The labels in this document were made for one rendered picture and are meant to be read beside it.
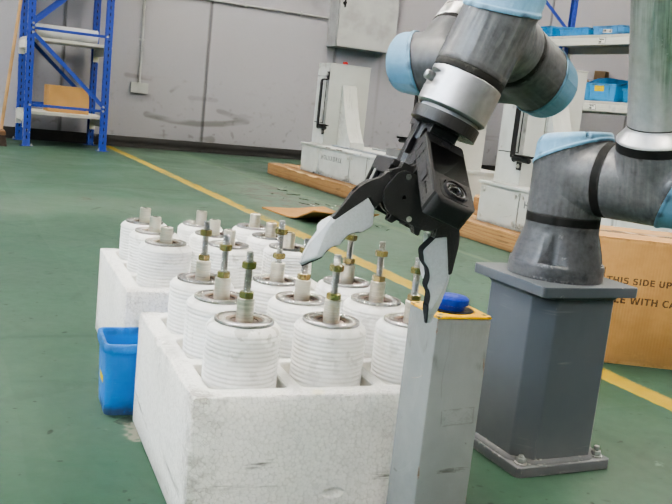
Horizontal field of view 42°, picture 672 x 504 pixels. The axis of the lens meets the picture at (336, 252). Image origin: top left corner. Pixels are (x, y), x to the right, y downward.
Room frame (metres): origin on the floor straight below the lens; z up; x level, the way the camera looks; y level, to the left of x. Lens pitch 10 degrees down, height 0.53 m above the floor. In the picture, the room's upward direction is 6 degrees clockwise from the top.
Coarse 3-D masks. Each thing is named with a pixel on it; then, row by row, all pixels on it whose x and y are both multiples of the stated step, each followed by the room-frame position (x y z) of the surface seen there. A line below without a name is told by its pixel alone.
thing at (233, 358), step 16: (208, 320) 1.06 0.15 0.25; (208, 336) 1.04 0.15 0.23; (224, 336) 1.02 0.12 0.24; (240, 336) 1.02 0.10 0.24; (256, 336) 1.02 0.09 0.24; (272, 336) 1.04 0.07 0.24; (208, 352) 1.03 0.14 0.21; (224, 352) 1.02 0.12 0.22; (240, 352) 1.02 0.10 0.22; (256, 352) 1.02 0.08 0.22; (272, 352) 1.04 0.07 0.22; (208, 368) 1.03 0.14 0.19; (224, 368) 1.02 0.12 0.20; (240, 368) 1.02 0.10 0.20; (256, 368) 1.02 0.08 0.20; (272, 368) 1.04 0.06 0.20; (208, 384) 1.03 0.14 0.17; (224, 384) 1.02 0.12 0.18; (240, 384) 1.02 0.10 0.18; (256, 384) 1.02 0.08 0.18; (272, 384) 1.05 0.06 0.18
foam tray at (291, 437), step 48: (144, 336) 1.27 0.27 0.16; (144, 384) 1.24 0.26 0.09; (192, 384) 1.01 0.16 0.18; (288, 384) 1.05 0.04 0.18; (384, 384) 1.09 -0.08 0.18; (144, 432) 1.22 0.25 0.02; (192, 432) 0.96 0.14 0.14; (240, 432) 0.99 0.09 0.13; (288, 432) 1.01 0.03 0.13; (336, 432) 1.03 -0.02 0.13; (384, 432) 1.06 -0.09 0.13; (192, 480) 0.97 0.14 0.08; (240, 480) 0.99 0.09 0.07; (288, 480) 1.01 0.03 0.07; (336, 480) 1.04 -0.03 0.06; (384, 480) 1.06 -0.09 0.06
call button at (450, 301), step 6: (444, 294) 0.98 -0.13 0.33; (450, 294) 0.98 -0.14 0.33; (456, 294) 0.99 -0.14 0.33; (444, 300) 0.96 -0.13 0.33; (450, 300) 0.96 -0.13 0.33; (456, 300) 0.96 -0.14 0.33; (462, 300) 0.96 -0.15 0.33; (468, 300) 0.97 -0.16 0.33; (444, 306) 0.97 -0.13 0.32; (450, 306) 0.96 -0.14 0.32; (456, 306) 0.96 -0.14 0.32; (462, 306) 0.96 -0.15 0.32
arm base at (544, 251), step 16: (528, 224) 1.36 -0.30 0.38; (544, 224) 1.33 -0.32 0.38; (560, 224) 1.32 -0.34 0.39; (576, 224) 1.32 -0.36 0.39; (592, 224) 1.33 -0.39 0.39; (528, 240) 1.35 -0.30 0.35; (544, 240) 1.33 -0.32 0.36; (560, 240) 1.32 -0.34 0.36; (576, 240) 1.32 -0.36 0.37; (592, 240) 1.33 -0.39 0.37; (512, 256) 1.37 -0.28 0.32; (528, 256) 1.33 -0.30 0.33; (544, 256) 1.32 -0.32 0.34; (560, 256) 1.31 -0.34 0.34; (576, 256) 1.31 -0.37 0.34; (592, 256) 1.32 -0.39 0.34; (512, 272) 1.36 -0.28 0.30; (528, 272) 1.33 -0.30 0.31; (544, 272) 1.31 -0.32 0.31; (560, 272) 1.30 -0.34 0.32; (576, 272) 1.30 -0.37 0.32; (592, 272) 1.32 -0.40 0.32
